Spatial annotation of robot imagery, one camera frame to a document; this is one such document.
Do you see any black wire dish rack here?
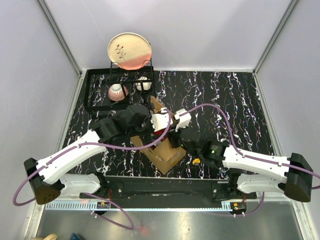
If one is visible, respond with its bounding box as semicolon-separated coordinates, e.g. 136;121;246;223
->
83;60;157;113

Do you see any red item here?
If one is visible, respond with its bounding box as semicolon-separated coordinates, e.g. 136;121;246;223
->
153;127;171;139

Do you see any small white cup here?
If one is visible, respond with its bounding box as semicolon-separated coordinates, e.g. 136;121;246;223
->
134;76;152;91

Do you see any yellow utility knife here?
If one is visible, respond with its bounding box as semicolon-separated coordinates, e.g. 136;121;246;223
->
192;158;201;166

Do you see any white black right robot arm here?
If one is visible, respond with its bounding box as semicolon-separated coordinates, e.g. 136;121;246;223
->
168;127;313;203

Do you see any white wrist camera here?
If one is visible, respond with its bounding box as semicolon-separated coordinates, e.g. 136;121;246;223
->
150;107;173;132
174;108;192;132

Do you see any dark blue tray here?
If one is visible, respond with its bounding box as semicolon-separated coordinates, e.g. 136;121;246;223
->
69;232;82;240

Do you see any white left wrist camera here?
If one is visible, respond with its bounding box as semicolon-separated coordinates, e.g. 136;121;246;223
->
150;107;173;132

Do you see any pink patterned bowl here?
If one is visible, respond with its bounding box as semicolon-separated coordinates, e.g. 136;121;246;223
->
108;83;128;102

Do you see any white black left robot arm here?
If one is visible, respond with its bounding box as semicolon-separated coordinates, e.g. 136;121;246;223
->
23;103;155;205

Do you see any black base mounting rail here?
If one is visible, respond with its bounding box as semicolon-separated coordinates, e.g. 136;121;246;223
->
92;173;257;201

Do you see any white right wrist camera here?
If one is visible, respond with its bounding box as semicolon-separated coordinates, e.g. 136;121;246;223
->
174;108;192;132

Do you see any brown cardboard express box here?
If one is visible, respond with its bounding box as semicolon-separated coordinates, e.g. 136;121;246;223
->
130;96;186;174

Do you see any beige pink floral plate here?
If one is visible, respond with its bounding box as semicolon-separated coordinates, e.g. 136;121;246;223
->
107;32;152;71

